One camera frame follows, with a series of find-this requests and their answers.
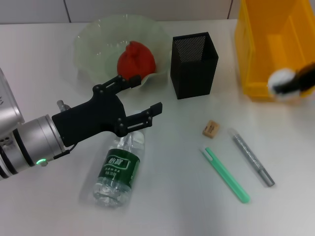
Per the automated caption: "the green glass fruit plate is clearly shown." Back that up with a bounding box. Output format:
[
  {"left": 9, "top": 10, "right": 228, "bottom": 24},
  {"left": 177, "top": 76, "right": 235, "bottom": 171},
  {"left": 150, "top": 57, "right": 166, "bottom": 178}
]
[{"left": 73, "top": 14, "right": 170, "bottom": 90}]

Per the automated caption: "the white plastic wrap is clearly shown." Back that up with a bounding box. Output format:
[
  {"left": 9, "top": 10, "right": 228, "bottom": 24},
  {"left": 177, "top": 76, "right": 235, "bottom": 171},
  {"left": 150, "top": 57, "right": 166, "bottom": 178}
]
[{"left": 267, "top": 68, "right": 300, "bottom": 101}]

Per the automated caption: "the mint green pen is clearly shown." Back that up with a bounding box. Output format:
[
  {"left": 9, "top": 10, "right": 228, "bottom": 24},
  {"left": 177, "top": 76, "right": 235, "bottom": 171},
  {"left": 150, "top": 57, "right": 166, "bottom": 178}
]
[{"left": 199, "top": 145, "right": 251, "bottom": 204}]

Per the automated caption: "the grey silver pen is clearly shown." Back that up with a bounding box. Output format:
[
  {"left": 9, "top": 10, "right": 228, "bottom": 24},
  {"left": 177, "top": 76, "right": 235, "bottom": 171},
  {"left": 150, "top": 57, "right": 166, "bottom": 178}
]
[{"left": 227, "top": 128, "right": 276, "bottom": 188}]

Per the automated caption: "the red-orange fruit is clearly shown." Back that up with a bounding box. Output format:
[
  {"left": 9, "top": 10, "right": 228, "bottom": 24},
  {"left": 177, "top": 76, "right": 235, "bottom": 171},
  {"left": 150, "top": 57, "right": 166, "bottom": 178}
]
[{"left": 117, "top": 40, "right": 157, "bottom": 79}]

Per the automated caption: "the clear green-label water bottle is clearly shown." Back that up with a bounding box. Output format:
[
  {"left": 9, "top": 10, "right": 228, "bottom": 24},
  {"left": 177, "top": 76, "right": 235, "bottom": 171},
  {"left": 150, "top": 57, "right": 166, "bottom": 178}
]
[{"left": 93, "top": 113, "right": 148, "bottom": 209}]

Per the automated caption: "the black mesh pen holder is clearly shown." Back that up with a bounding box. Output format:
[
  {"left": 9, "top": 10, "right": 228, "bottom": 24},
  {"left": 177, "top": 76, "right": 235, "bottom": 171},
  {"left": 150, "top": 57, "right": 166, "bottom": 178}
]
[{"left": 170, "top": 31, "right": 219, "bottom": 100}]

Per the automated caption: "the yellow plastic bin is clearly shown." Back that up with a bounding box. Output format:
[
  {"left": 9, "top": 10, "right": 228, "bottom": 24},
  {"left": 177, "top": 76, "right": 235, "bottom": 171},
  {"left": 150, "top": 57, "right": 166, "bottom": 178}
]
[{"left": 233, "top": 0, "right": 315, "bottom": 101}]

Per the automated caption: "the left gripper cable with connector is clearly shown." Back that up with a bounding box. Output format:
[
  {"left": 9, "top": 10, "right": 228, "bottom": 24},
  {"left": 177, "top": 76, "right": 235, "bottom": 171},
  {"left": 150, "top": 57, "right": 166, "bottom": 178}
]
[{"left": 53, "top": 100, "right": 78, "bottom": 159}]

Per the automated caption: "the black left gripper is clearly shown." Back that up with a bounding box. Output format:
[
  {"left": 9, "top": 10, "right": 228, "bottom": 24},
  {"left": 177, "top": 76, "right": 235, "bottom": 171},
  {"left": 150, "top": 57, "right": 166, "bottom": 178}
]
[{"left": 52, "top": 75, "right": 163, "bottom": 148}]

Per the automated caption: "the beige eraser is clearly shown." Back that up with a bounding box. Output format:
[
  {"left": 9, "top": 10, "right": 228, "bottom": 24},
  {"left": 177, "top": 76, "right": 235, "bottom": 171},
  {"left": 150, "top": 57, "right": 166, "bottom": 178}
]
[{"left": 202, "top": 119, "right": 221, "bottom": 137}]

